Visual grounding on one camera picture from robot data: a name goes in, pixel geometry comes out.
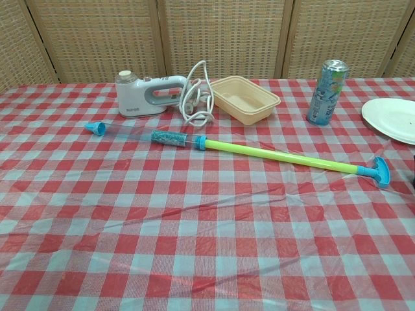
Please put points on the clear tube with blue beads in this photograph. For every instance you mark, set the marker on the clear tube with blue beads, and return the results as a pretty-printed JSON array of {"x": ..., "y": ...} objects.
[{"x": 97, "y": 128}]

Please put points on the beige plastic food container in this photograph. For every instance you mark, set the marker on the beige plastic food container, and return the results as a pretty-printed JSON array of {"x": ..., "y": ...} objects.
[{"x": 246, "y": 107}]

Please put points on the red white checkered tablecloth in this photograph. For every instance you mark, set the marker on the red white checkered tablecloth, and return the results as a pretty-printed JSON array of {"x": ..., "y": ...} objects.
[{"x": 194, "y": 233}]

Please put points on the white handheld steamer appliance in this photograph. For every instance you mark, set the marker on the white handheld steamer appliance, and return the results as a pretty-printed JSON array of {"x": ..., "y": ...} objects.
[{"x": 129, "y": 97}]

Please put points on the tall light blue drink can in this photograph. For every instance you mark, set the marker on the tall light blue drink can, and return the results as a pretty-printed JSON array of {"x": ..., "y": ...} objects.
[{"x": 325, "y": 97}]

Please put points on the white round plate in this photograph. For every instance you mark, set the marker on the white round plate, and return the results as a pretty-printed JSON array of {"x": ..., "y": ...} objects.
[{"x": 392, "y": 120}]

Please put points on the woven folding screen wooden frame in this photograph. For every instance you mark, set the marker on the woven folding screen wooden frame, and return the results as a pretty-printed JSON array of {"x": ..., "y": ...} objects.
[{"x": 227, "y": 39}]

